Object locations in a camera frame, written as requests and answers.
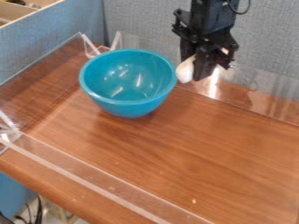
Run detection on white brown toy mushroom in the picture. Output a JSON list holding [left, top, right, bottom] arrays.
[[174, 56, 194, 83]]

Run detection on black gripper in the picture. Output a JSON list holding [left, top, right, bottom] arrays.
[[172, 8, 239, 81]]

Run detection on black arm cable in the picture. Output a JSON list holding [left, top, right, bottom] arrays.
[[225, 0, 251, 16]]

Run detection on blue plastic bowl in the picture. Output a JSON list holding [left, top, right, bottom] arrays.
[[78, 49, 177, 118]]

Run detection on black floor cables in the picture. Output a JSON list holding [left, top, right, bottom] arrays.
[[0, 194, 44, 224]]

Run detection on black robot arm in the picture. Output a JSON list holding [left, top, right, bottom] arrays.
[[172, 0, 239, 81]]

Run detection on wooden shelf box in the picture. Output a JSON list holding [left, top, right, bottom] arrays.
[[0, 0, 65, 28]]

